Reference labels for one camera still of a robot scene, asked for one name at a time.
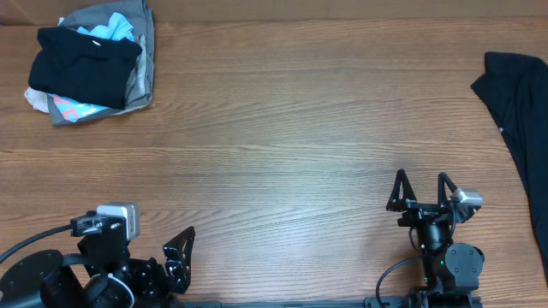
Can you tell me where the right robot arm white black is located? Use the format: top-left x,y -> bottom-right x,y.
376,169 -> 485,307

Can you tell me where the white folded garment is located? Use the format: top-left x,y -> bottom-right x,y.
23,16 -> 65,114

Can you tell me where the light blue printed t-shirt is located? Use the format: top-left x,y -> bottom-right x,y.
48,12 -> 134,126

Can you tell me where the black t-shirt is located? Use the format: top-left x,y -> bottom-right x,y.
28,27 -> 142,110

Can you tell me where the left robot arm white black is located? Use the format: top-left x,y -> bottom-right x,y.
1,211 -> 195,308

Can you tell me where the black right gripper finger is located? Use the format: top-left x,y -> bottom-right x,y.
386,169 -> 417,212
438,172 -> 457,206

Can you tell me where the grey folded garment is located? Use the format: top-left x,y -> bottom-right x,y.
58,0 -> 154,125

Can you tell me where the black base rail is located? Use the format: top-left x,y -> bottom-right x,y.
171,296 -> 484,308

